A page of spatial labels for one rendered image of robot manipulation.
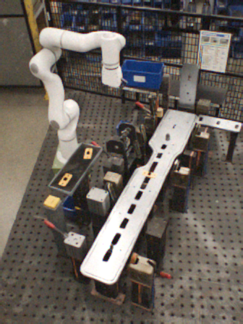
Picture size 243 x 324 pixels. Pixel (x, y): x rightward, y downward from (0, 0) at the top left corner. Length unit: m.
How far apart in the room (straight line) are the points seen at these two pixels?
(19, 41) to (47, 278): 3.00
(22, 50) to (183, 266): 3.22
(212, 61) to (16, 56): 2.56
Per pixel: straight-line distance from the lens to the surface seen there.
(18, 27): 4.37
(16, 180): 3.67
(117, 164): 2.06
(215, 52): 2.71
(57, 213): 1.84
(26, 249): 2.25
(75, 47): 1.91
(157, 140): 2.33
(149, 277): 1.68
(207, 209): 2.35
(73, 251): 1.81
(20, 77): 4.70
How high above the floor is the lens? 2.51
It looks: 43 degrees down
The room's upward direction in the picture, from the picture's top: 4 degrees counter-clockwise
